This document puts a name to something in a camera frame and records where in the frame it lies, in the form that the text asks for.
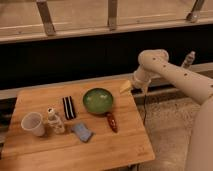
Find wooden table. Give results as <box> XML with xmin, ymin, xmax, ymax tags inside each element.
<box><xmin>0</xmin><ymin>79</ymin><xmax>155</xmax><ymax>171</ymax></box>

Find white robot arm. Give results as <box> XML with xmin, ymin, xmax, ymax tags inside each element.
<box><xmin>120</xmin><ymin>49</ymin><xmax>213</xmax><ymax>171</ymax></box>

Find red brown snack packet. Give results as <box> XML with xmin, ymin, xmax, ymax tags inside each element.
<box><xmin>107</xmin><ymin>113</ymin><xmax>118</xmax><ymax>133</ymax></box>

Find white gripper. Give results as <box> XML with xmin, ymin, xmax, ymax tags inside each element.
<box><xmin>120</xmin><ymin>66</ymin><xmax>153</xmax><ymax>93</ymax></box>

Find clear bottle on ledge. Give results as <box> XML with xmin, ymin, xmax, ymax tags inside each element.
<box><xmin>182</xmin><ymin>51</ymin><xmax>195</xmax><ymax>69</ymax></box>

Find green bowl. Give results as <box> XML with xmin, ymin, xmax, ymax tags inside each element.
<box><xmin>83</xmin><ymin>88</ymin><xmax>114</xmax><ymax>115</ymax></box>

